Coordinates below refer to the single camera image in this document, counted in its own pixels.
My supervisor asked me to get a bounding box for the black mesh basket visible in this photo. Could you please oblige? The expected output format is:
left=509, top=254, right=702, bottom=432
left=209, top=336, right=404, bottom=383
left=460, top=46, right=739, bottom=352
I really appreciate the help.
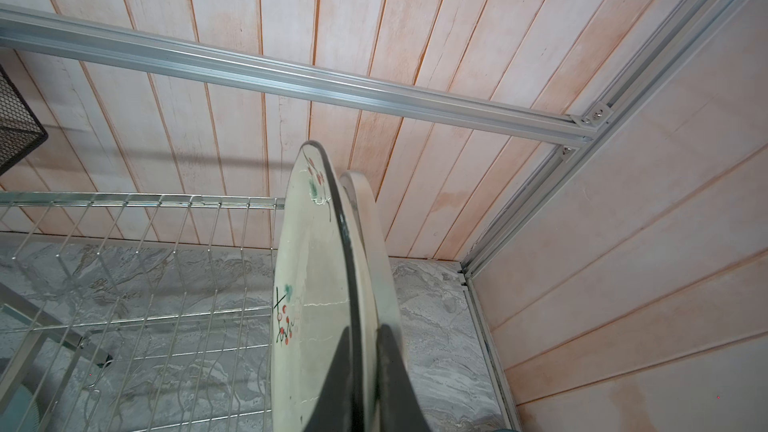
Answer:
left=0, top=69, right=49, bottom=175

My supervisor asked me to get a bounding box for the cream plate with red berries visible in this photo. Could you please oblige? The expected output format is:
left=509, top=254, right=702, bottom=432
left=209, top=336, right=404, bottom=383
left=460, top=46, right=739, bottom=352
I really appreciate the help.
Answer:
left=270, top=140, right=397, bottom=431

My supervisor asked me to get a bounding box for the aluminium frame rail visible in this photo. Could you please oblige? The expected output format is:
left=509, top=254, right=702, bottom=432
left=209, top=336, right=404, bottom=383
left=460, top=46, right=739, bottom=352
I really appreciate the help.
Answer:
left=1, top=4, right=597, bottom=148

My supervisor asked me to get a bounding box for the grey-green plate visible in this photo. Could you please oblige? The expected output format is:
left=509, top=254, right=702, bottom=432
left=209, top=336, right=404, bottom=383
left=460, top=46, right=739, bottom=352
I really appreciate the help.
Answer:
left=1, top=385, right=40, bottom=432

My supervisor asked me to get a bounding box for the chrome dish rack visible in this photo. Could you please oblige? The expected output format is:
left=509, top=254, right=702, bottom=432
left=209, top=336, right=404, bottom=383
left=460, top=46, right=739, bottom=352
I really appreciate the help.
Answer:
left=1, top=192, right=283, bottom=431

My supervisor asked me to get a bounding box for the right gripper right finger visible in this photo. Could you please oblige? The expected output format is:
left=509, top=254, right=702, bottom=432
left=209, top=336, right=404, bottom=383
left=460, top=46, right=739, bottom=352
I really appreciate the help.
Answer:
left=377, top=325, right=431, bottom=432

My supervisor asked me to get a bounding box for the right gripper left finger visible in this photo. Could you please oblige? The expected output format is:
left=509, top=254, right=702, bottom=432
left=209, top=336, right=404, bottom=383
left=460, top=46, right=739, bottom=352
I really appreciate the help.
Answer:
left=304, top=327, right=364, bottom=432

